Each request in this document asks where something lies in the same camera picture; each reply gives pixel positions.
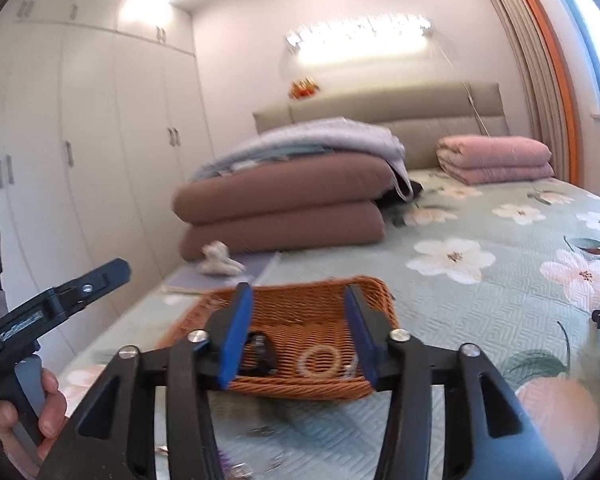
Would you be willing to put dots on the black hair clip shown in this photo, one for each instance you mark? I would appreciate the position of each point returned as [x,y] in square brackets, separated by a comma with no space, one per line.
[260,355]

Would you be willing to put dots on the beige padded headboard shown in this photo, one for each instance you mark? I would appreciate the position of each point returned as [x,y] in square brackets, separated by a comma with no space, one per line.
[430,105]

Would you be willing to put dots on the dark clothing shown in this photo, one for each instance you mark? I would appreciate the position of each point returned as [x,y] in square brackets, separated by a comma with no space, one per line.
[400,195]

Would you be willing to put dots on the red wall ornament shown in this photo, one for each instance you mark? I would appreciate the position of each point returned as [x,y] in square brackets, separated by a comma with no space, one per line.
[305,89]

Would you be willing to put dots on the brown wicker basket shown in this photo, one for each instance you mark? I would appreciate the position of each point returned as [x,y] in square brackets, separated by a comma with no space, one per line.
[300,310]

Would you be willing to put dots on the purple mat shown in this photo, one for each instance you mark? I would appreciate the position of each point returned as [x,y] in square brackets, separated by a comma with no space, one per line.
[255,267]

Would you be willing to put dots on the purple tassel ornament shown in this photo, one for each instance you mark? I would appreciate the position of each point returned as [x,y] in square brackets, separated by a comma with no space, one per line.
[225,462]

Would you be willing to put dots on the wall light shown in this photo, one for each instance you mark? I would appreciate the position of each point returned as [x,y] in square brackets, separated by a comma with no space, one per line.
[360,40]

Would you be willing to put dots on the pink folded quilt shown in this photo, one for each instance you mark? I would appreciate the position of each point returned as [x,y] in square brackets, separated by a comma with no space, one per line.
[495,157]

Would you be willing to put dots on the grey folded blanket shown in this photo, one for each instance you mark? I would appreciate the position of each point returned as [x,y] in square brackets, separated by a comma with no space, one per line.
[320,140]

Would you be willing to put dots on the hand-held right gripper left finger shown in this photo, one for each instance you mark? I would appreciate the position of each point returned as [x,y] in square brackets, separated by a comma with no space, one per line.
[237,330]

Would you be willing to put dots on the green floral bed sheet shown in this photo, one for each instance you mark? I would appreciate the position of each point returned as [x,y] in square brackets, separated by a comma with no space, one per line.
[480,320]

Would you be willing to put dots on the window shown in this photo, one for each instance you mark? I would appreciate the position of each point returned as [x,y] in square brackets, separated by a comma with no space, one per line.
[595,35]

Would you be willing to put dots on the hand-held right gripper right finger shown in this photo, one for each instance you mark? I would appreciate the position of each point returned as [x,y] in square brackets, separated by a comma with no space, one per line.
[359,325]

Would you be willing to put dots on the beige curtain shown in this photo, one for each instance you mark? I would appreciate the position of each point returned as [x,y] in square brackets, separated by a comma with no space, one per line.
[520,60]

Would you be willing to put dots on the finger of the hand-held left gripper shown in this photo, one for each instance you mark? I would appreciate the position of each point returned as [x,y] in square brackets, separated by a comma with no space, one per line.
[105,275]

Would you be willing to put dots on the white wardrobe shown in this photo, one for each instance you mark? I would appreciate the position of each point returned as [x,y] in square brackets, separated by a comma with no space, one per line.
[80,110]

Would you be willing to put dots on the brown folded quilt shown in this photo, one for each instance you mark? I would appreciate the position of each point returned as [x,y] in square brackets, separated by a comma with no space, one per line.
[280,195]

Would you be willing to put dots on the white crumpled cloth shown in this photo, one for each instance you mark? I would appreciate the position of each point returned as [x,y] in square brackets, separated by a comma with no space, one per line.
[217,260]

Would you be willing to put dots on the person's left hand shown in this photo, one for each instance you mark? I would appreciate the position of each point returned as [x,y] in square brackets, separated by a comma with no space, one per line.
[52,400]

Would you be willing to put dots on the orange curtain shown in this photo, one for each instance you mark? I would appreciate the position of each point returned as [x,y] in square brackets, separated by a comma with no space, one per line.
[555,70]

